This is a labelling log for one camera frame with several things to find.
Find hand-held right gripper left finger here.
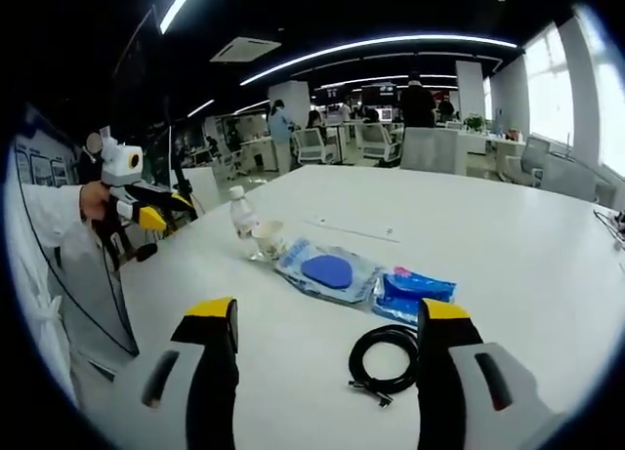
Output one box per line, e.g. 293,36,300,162
106,297,240,450

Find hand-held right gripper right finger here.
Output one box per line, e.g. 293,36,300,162
416,297,563,450

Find clear plastic water bottle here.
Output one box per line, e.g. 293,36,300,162
228,184,263,261

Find printed paper cup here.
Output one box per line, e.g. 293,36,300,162
250,219,287,262

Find blue tissue pack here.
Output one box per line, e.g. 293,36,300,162
371,266,459,322

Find clear packet with blue pad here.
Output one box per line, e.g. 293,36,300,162
274,234,387,306

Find person's left hand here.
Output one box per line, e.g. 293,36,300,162
79,181,114,223

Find computer monitor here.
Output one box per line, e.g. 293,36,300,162
139,120,177,190

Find white mesh office chair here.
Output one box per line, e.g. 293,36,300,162
358,122,396,164
292,127,327,164

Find ceiling air vent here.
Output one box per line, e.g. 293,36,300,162
209,35,283,63

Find white table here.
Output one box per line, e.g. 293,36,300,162
82,164,625,450

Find white power strip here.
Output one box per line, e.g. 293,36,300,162
300,218,402,244

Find grey office chair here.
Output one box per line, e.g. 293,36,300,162
520,136,553,187

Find white chair back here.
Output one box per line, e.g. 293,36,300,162
399,126,470,173

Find long curved ceiling light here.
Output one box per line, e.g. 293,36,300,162
238,34,519,88

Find blue white wall poster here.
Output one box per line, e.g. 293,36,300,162
14,142,69,186

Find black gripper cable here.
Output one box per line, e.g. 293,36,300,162
19,181,141,358

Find loose dark cables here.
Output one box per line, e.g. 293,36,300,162
593,208,625,251

